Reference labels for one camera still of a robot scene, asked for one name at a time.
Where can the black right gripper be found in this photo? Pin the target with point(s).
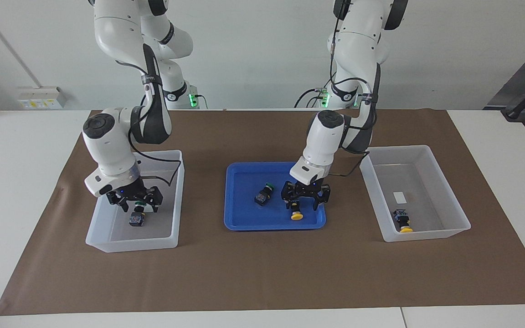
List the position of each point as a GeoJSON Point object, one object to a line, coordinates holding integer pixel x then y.
{"type": "Point", "coordinates": [135, 190]}

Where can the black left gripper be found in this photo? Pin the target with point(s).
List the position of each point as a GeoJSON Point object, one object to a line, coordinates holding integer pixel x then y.
{"type": "Point", "coordinates": [308, 189]}

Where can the green push button switch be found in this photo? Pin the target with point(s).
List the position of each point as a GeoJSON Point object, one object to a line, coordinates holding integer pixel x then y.
{"type": "Point", "coordinates": [137, 219]}
{"type": "Point", "coordinates": [261, 197]}

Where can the yellow push button switch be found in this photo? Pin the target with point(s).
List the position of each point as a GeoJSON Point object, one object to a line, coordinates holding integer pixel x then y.
{"type": "Point", "coordinates": [401, 218]}
{"type": "Point", "coordinates": [296, 216]}

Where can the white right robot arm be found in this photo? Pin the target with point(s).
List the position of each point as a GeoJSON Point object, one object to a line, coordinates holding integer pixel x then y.
{"type": "Point", "coordinates": [107, 146]}

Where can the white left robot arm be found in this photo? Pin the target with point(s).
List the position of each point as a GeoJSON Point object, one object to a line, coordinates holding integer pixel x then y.
{"type": "Point", "coordinates": [324, 136]}

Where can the translucent white plastic box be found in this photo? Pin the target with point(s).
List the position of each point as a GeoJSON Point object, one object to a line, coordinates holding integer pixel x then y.
{"type": "Point", "coordinates": [445, 191]}
{"type": "Point", "coordinates": [171, 228]}

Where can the blue plastic tray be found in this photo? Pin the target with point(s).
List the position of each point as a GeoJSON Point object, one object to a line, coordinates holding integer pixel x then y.
{"type": "Point", "coordinates": [244, 214]}

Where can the brown table mat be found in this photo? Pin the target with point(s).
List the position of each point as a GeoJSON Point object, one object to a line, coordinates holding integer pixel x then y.
{"type": "Point", "coordinates": [262, 273]}

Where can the white box label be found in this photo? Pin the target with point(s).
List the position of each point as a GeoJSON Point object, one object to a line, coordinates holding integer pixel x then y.
{"type": "Point", "coordinates": [400, 197]}

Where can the white wall socket box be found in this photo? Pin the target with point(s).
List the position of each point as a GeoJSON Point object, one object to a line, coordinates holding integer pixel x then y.
{"type": "Point", "coordinates": [41, 98]}

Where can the white wall conduit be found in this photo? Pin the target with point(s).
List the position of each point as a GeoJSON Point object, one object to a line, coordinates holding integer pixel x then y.
{"type": "Point", "coordinates": [7, 45]}

